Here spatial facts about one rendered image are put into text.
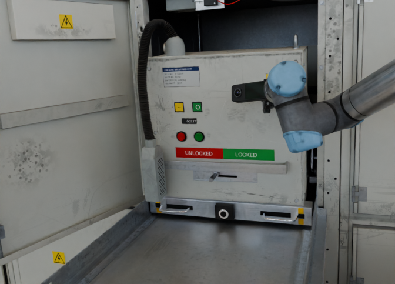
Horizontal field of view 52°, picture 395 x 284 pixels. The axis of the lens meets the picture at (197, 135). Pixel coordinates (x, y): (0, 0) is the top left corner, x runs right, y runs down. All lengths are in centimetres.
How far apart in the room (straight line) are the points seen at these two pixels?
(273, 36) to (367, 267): 118
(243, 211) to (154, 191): 29
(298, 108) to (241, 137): 42
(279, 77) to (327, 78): 49
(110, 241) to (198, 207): 32
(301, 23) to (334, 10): 80
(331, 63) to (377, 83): 47
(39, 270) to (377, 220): 139
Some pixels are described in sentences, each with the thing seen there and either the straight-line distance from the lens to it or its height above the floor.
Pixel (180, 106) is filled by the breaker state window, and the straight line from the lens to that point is 129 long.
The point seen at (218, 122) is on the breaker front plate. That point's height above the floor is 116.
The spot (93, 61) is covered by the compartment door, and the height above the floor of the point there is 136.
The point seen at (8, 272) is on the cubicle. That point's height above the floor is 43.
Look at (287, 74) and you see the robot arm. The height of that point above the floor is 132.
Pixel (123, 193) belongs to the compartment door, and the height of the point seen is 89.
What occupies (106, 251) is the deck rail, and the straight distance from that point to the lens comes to 122.
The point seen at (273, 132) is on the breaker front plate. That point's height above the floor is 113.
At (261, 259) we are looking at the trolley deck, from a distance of 115.
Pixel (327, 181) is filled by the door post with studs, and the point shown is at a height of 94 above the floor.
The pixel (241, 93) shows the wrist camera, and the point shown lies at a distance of 106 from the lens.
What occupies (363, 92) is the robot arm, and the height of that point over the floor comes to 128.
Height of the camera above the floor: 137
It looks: 12 degrees down
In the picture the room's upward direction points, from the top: 3 degrees counter-clockwise
